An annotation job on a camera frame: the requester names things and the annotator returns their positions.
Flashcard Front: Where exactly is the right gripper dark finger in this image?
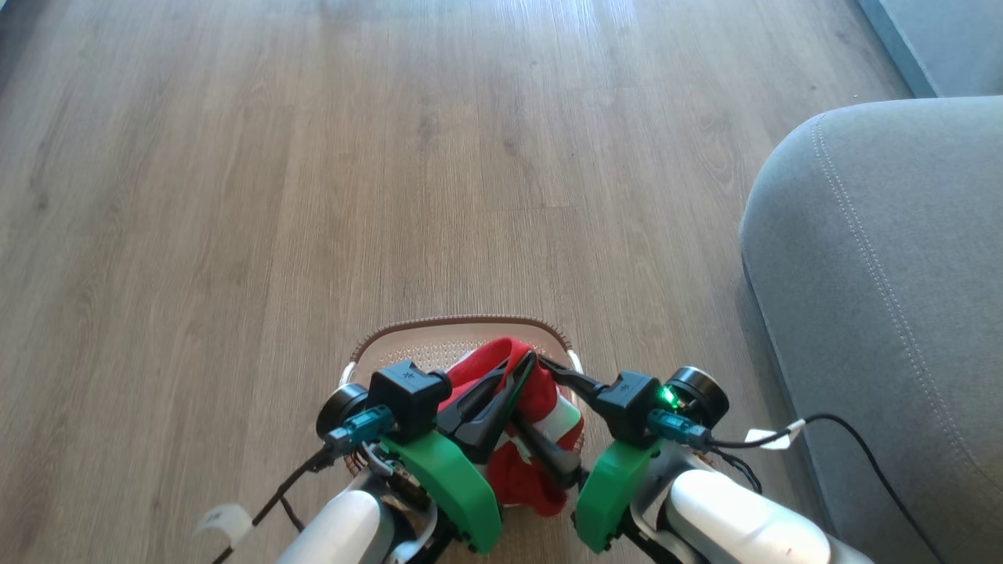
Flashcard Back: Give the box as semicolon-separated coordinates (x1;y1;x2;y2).
538;356;610;401
509;418;586;490

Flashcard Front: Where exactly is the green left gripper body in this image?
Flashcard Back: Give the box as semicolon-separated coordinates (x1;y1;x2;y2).
380;428;503;555

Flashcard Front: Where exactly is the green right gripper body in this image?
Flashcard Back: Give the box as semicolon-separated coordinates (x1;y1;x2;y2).
574;439;668;555

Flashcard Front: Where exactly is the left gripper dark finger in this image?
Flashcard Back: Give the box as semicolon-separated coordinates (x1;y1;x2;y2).
436;361;515;436
462;350;539;464

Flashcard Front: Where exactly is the red and white clothing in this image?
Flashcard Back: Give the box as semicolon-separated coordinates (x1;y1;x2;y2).
445;337;585;518

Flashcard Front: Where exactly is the cream basket with brown rim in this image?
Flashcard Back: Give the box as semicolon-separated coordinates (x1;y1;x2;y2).
339;315;587;518

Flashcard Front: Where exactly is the grey fabric sofa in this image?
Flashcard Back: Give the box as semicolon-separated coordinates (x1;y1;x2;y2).
739;96;1003;564

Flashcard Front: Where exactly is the grey upholstered furniture piece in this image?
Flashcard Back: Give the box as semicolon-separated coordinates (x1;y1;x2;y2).
856;0;1003;99

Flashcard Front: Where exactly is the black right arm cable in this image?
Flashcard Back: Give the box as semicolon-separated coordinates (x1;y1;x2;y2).
646;410;945;564

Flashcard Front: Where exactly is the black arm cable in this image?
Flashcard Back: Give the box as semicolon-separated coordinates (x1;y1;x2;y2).
646;410;945;564
212;404;396;564

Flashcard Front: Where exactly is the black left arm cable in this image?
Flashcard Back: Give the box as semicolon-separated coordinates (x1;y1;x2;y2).
212;404;396;564

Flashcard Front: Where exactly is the white tape tag right cable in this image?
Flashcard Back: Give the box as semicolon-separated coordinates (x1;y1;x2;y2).
744;419;807;452

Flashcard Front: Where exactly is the white tape tag cable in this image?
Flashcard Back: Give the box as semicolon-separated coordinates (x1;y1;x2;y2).
194;504;254;548
744;419;807;452

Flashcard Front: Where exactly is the white tape tag left cable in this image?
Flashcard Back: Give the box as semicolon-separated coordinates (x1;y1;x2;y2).
194;504;254;548

